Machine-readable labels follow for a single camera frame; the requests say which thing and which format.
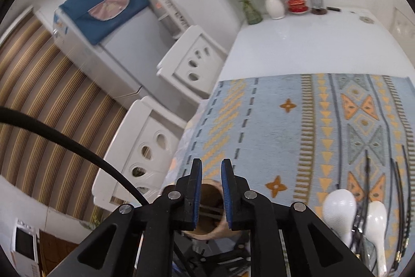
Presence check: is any red lidded teacup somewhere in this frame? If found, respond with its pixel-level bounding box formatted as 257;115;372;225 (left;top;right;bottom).
287;0;309;14

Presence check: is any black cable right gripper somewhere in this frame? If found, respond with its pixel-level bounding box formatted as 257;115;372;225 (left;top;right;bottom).
0;106;150;207

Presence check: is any blue patterned woven table mat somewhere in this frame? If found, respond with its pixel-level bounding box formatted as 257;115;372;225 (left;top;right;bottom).
165;73;414;276

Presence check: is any black chopstick gold band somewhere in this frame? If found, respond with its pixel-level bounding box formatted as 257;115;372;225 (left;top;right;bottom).
388;157;406;271

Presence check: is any white chair far left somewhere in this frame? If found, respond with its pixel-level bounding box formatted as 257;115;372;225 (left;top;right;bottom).
157;25;229;105

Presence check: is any white microwave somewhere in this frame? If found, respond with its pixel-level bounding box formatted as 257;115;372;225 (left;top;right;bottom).
11;219;41;277

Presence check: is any white dimpled rice paddle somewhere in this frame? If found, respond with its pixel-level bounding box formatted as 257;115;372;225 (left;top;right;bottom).
322;189;357;247

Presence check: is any blue cloth cover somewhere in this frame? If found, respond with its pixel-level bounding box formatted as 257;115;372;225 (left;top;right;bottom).
60;0;150;46

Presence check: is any white chair near left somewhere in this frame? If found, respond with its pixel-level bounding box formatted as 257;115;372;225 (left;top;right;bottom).
103;96;186;202

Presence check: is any white chair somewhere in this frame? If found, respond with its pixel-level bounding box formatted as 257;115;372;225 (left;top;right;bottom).
157;25;229;105
103;96;186;202

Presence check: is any brown wooden utensil holder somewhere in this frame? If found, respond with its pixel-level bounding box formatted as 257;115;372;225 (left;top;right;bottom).
177;179;243;241

